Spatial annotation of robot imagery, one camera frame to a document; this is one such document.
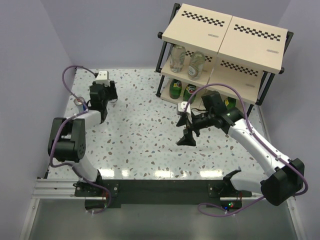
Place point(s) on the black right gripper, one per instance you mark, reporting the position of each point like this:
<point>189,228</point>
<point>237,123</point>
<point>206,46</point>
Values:
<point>188,139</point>

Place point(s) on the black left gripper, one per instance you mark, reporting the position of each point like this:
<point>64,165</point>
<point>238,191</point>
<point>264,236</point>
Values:
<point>112,89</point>

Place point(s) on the silver blue can front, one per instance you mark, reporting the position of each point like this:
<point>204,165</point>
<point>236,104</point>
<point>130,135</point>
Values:
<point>80,104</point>

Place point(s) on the green Perrier bottle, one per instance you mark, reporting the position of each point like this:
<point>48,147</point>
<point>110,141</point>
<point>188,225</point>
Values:
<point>189,90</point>
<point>230,102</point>

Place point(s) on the clear bottle green cap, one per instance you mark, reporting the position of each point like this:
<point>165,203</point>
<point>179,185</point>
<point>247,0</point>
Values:
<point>177,58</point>
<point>196,65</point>

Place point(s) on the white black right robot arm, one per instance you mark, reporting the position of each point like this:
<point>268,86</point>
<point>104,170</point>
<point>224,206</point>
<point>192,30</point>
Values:
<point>282,176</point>

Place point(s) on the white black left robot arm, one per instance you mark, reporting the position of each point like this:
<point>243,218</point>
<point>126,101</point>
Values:
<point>67,140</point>

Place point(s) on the green bottle on shelf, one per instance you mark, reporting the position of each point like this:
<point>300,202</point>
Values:
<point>175,89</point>

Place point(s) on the beige three-tier shelf unit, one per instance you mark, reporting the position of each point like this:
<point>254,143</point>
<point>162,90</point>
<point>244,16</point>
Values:
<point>241,53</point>

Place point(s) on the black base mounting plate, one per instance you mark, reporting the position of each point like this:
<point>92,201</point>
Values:
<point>117,193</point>

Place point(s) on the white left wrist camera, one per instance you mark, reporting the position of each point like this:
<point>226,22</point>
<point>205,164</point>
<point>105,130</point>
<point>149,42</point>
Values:
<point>102,77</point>

